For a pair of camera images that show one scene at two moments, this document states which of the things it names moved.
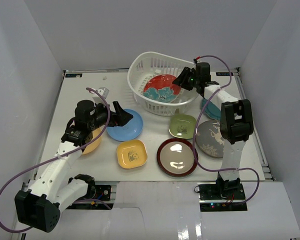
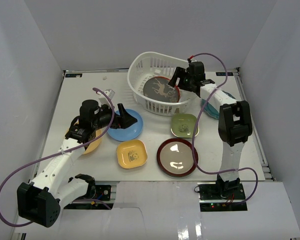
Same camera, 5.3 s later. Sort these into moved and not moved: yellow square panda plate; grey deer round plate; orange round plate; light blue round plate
Moved: grey deer round plate
Not moved: orange round plate; light blue round plate; yellow square panda plate
